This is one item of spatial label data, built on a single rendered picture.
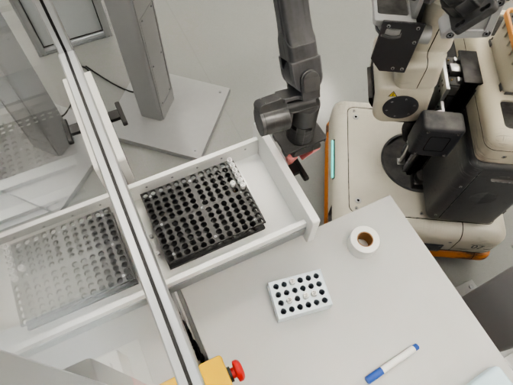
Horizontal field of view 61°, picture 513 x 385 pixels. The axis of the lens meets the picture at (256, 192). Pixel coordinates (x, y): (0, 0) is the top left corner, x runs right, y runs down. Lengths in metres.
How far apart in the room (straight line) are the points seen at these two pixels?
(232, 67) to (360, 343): 1.75
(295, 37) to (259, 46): 1.75
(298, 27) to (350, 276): 0.57
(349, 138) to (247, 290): 1.00
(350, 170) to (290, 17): 1.05
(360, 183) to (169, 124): 0.96
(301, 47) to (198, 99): 1.48
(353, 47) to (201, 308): 1.92
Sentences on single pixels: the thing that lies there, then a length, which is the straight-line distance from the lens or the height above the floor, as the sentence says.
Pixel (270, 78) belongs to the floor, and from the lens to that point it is 2.40.
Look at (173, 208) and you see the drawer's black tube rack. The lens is 0.97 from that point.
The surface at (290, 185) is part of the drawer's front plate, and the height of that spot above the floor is 0.93.
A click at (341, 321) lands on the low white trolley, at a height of 0.76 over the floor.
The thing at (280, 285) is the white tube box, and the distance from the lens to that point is 1.00.
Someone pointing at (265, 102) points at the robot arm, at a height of 1.11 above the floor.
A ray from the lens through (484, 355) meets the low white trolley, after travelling 1.13.
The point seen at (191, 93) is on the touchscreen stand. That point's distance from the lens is 2.29.
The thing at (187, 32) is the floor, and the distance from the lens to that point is 2.66.
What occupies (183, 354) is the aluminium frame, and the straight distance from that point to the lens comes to 0.78.
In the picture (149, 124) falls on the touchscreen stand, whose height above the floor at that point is 0.04.
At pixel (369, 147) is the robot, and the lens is 1.85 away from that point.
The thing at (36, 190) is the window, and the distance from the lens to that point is 0.25.
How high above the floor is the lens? 1.76
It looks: 62 degrees down
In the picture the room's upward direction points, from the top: 3 degrees clockwise
